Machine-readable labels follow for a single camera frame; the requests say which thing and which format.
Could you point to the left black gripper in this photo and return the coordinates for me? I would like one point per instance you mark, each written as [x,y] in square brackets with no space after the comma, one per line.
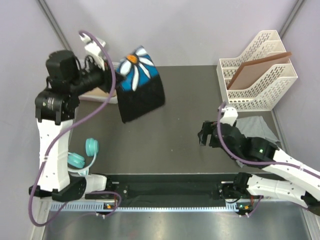
[106,78]

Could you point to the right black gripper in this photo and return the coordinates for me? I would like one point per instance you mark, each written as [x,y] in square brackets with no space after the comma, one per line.
[206,130]

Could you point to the black daisy print t-shirt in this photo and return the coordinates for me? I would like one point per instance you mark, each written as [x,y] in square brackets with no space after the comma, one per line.
[139,86]

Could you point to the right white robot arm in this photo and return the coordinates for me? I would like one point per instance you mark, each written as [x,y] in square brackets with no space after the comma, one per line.
[300,184]

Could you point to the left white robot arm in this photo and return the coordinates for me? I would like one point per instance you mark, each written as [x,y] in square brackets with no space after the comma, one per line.
[55,109]

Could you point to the tan folded t-shirt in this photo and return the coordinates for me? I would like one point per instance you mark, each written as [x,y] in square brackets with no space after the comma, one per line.
[96,93]

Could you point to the white plastic laundry basket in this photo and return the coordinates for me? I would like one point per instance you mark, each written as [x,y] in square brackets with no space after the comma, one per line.
[113,100]

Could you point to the grey t-shirt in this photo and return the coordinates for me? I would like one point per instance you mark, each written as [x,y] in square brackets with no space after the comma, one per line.
[255,126]

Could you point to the brown cardboard sheet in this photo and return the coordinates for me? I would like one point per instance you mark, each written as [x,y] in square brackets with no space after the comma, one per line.
[250,71]

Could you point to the cream perforated file organizer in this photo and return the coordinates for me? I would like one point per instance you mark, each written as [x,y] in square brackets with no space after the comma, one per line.
[270,87]

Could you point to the teal cat ear headphones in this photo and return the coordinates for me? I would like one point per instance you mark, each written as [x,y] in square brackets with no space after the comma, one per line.
[77,162]

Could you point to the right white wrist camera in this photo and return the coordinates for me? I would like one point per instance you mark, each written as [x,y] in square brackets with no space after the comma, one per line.
[228,115]

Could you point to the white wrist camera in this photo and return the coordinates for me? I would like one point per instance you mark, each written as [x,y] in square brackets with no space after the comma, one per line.
[228,115]
[92,49]

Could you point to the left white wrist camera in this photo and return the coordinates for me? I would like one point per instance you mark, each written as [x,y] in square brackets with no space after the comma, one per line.
[92,49]

